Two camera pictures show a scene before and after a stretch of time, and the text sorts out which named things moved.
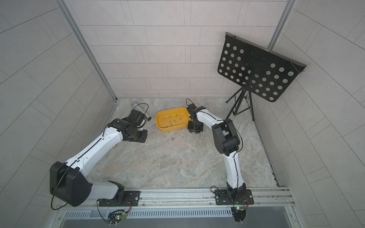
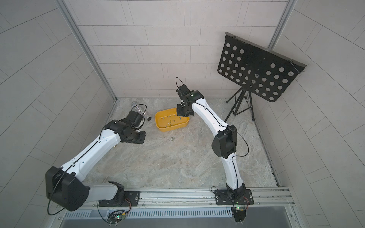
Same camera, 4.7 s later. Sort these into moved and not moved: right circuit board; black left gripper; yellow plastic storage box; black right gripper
Moved: black right gripper
Not moved: right circuit board; black left gripper; yellow plastic storage box
